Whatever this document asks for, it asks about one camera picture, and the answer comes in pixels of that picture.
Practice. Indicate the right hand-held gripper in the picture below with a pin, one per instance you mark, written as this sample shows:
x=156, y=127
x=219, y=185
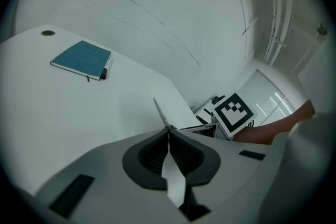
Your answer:
x=233, y=115

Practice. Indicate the white square table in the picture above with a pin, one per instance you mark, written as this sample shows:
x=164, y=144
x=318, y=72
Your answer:
x=65, y=112

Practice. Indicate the black and white marker pen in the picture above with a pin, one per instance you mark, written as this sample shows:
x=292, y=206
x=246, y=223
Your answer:
x=106, y=66

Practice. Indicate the blue notebook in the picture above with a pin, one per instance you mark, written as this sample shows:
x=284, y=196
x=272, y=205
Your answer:
x=81, y=59

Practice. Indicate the white wall pipes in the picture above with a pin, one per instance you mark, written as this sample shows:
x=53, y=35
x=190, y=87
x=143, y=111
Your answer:
x=278, y=8

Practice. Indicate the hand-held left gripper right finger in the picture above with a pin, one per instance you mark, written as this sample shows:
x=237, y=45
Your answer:
x=231, y=165

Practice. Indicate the person's right forearm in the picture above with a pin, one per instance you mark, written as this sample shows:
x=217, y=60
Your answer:
x=275, y=128

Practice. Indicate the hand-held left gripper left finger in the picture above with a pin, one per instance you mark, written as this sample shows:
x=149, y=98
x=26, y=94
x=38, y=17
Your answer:
x=105, y=165

